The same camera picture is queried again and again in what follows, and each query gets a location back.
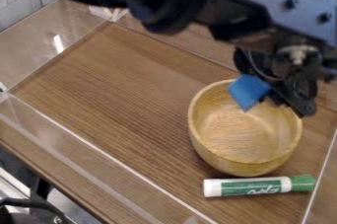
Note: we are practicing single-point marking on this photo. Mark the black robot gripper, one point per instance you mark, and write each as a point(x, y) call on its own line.
point(278, 57)

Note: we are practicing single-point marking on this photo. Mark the blue rectangular block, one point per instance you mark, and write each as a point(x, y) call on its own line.
point(248, 89)

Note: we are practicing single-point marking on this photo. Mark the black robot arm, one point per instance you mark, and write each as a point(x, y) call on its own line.
point(235, 18)

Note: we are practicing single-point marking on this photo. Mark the brown wooden bowl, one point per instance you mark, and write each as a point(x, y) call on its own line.
point(244, 144)

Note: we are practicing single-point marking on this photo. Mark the green white dry-erase marker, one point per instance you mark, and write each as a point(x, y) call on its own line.
point(252, 186)

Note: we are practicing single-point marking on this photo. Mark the clear acrylic tray wall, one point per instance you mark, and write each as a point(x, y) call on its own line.
point(94, 116)

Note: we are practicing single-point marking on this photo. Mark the black metal table frame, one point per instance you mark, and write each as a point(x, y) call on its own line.
point(43, 209)

